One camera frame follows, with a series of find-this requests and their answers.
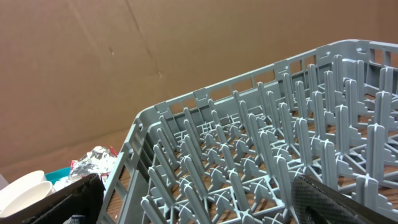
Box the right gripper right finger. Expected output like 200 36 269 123
292 175 397 224

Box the grey plastic dishwasher rack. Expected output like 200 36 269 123
98 40 397 223

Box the teal plastic serving tray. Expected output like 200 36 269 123
45 167 70 184

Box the white bowl with rice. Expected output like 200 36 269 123
1 170 47 211

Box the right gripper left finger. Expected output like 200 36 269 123
1 174 104 224

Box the white paper cup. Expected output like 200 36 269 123
1 181 56 218

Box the crumpled silver foil wrapper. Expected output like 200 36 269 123
68 146 118 182

